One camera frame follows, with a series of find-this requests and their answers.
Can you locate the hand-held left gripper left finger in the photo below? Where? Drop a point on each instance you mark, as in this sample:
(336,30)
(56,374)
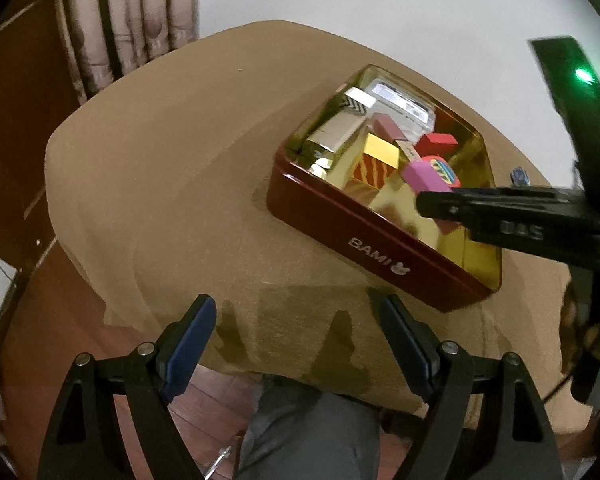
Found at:
(190,345)

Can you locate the white box with chevron edge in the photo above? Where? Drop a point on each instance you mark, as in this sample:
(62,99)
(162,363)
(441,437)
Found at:
(355,105)

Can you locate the brown wooden cabinet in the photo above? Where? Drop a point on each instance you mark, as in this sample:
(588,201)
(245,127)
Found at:
(15,110)

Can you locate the red wooden block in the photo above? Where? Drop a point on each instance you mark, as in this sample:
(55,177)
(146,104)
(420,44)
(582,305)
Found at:
(435,142)

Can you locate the orange round tape measure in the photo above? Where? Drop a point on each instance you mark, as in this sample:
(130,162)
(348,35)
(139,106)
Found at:
(442,167)

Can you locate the maroon block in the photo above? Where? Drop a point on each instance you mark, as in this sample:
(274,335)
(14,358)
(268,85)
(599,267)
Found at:
(387,127)

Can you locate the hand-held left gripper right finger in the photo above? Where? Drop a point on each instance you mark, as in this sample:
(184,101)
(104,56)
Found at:
(405,345)

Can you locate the person's grey trousered leg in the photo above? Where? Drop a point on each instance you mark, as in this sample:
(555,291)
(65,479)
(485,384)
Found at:
(305,435)

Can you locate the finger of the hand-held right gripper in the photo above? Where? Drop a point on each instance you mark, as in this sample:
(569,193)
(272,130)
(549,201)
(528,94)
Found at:
(455,204)

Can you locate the clear case with red-blue label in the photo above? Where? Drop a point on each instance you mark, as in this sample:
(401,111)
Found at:
(405,102)

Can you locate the pink block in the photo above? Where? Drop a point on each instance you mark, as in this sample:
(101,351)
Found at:
(422,175)

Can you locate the beige wooden block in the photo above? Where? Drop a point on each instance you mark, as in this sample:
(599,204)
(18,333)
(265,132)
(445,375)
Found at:
(410,152)

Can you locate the yellow striped cube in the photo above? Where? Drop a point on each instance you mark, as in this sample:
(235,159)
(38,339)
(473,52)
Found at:
(380,152)

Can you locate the beige patterned curtain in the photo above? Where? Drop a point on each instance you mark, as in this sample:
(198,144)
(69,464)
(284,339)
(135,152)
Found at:
(130,10)

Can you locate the red and gold tin box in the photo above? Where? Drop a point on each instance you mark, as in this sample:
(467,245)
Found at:
(330,220)

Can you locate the small blue tape measure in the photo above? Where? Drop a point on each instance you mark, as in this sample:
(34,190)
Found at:
(520,176)

